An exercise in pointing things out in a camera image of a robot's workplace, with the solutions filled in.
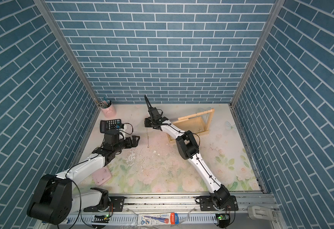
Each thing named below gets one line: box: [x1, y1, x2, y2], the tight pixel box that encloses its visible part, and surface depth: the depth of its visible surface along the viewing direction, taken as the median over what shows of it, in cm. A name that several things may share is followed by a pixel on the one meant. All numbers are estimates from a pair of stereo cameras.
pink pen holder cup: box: [101, 102, 117, 119], surface depth 108 cm
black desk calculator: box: [99, 118, 122, 134], surface depth 107 cm
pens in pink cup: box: [101, 96, 112, 109], surface depth 109 cm
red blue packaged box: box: [137, 212, 180, 227], surface depth 70 cm
